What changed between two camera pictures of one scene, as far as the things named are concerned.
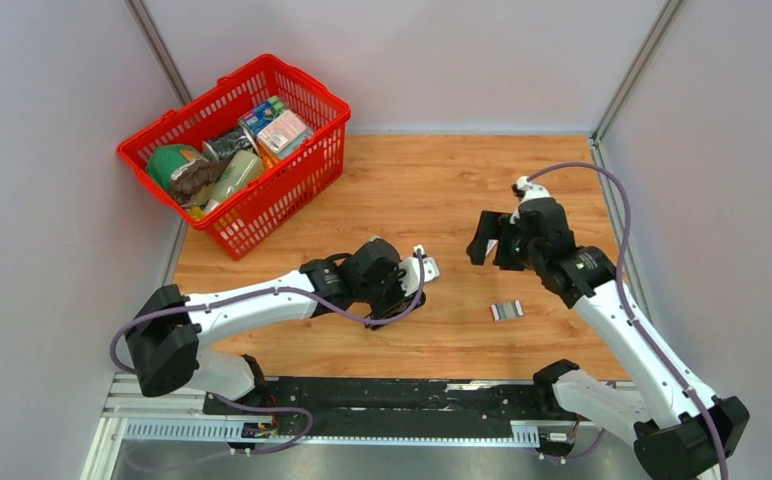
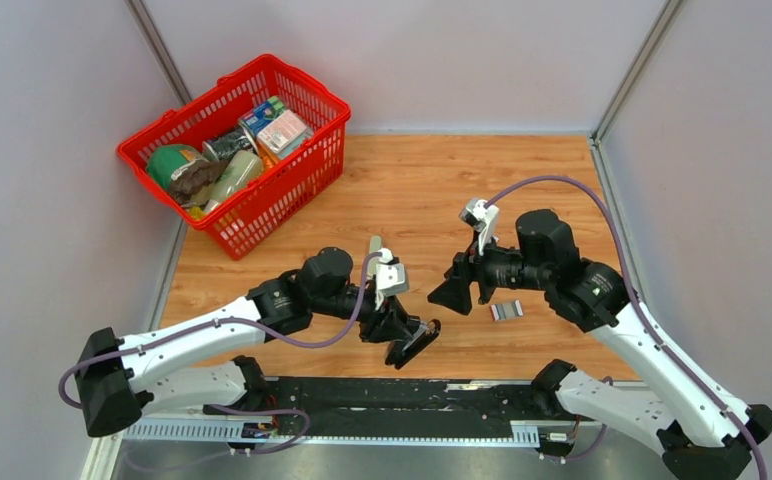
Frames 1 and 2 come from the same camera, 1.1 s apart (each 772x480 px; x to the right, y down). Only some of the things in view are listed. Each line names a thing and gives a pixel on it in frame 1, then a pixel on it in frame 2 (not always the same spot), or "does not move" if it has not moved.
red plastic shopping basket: x=294 y=187 does not move
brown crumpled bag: x=187 y=179 does not move
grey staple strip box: x=506 y=310 does not move
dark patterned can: x=230 y=143 does not move
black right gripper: x=493 y=225 -> x=466 y=268
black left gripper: x=400 y=303 -> x=388 y=324
